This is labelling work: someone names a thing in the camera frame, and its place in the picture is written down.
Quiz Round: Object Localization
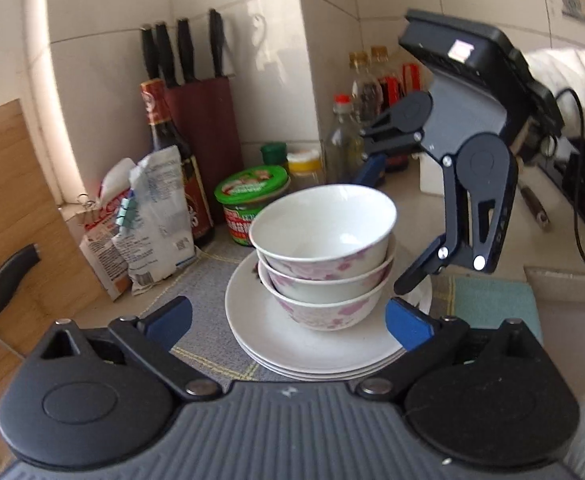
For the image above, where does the green cap small jar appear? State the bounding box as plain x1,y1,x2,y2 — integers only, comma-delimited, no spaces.
260,142,288,170

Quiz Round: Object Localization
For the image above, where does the red white food bag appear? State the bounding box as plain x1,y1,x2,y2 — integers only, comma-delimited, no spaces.
79,158,135,300

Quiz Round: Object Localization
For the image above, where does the grey blue checked towel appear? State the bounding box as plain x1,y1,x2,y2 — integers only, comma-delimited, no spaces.
155,237,542,386

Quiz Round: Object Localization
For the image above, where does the yellow lid spice jar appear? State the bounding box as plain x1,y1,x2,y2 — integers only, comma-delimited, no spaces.
287,150,326,191

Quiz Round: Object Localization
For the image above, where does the bamboo cutting board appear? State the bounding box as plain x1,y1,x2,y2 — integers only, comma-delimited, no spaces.
0,101,109,396

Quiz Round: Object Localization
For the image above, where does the green lid sauce tub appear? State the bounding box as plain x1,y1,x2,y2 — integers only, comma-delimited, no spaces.
214,165,290,247

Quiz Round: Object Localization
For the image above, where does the dark soy sauce bottle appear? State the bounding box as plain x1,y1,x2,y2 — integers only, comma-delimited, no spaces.
140,78,214,248

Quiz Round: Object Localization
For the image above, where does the white floral bowl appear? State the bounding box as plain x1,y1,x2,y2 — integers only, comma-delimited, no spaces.
259,234,396,304
257,259,393,332

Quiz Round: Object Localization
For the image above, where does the clear glass oil bottle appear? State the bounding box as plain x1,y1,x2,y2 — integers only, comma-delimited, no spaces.
321,94,364,183

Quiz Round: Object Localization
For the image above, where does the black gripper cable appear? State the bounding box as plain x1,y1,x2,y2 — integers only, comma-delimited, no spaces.
553,86,585,276

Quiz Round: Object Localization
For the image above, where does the white floral plate back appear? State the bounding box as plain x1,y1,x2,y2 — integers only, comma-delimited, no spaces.
242,348,406,382

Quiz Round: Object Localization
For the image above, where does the large white floral plate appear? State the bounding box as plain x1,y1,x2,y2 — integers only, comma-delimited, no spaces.
225,252,404,374

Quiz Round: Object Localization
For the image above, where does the dark red knife block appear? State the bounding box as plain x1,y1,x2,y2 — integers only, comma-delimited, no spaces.
140,9,244,226

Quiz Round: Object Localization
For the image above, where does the white printed food bag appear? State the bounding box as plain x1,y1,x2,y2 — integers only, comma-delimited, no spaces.
112,148,196,295

